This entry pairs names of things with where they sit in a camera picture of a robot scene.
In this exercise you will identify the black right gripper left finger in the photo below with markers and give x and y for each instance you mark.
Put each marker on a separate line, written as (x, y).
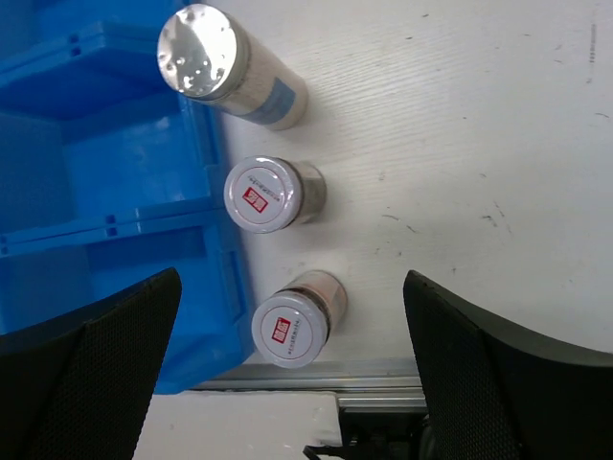
(78, 386)

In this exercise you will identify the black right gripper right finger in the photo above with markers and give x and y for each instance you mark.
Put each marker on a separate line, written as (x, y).
(498, 390)

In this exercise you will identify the blue plastic divided bin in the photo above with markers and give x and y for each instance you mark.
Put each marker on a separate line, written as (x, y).
(108, 176)

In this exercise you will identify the white-lid spice jar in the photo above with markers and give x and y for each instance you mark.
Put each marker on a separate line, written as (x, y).
(264, 194)
(291, 327)

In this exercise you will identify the silver-lid shaker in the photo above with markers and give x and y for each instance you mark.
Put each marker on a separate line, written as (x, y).
(204, 54)

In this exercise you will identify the aluminium table edge rail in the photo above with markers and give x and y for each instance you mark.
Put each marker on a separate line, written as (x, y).
(374, 385)

